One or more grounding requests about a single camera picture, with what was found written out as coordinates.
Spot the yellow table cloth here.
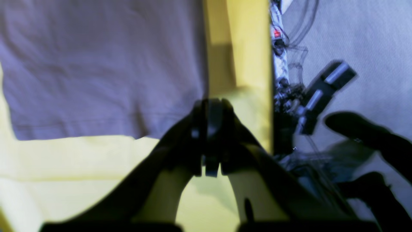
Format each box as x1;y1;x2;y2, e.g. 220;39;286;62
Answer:
1;0;271;232

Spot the white power strip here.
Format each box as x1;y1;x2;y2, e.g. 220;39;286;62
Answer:
269;0;289;100

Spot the brown T-shirt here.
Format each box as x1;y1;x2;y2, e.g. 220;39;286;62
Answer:
1;0;208;141

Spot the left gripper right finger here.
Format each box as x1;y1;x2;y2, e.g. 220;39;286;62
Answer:
208;99;379;232

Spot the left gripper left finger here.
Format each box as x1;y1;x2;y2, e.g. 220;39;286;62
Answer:
41;100;208;232

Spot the black power adapter box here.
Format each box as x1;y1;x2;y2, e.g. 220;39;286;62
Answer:
295;60;357;135

